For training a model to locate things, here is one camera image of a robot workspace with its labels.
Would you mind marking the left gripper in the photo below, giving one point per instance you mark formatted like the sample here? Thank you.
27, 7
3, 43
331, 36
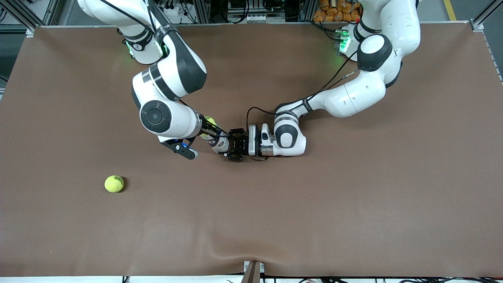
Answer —
242, 146

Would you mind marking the yellow tennis ball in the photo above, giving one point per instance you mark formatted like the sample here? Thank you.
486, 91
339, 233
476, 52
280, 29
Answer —
113, 184
210, 121

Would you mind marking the clear Wilson tennis ball can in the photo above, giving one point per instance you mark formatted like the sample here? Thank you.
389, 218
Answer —
220, 146

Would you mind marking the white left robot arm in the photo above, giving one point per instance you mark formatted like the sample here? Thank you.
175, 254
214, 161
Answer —
349, 98

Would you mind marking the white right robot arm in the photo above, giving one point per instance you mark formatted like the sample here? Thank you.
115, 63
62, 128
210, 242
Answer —
177, 114

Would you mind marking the brown table mat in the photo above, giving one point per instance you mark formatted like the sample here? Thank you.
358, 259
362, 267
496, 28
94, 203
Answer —
314, 216

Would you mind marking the white power strip with plugs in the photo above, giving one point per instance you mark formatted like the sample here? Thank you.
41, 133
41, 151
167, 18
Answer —
175, 10

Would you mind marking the orange packaged items pile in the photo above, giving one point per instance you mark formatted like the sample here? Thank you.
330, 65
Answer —
334, 13

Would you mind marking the aluminium profile post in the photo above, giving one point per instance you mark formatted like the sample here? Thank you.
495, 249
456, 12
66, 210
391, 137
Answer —
204, 11
306, 11

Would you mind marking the metal table edge bracket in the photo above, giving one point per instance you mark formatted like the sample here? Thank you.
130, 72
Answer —
253, 271

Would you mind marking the aluminium frame rail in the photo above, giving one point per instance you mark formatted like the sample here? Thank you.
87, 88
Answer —
29, 32
477, 26

